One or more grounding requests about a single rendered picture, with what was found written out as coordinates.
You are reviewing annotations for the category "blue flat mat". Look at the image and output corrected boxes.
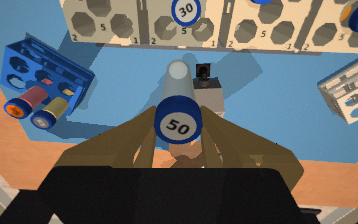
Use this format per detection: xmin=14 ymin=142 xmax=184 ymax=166
xmin=0 ymin=0 xmax=358 ymax=164

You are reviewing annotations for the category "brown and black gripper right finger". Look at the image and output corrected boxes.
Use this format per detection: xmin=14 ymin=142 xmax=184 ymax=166
xmin=200 ymin=106 xmax=304 ymax=192

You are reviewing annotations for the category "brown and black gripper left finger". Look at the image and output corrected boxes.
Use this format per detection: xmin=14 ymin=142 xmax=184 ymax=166
xmin=52 ymin=106 xmax=156 ymax=168

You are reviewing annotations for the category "blue tube rack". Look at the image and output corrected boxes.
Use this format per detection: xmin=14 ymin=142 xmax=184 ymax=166
xmin=0 ymin=37 xmax=95 ymax=116

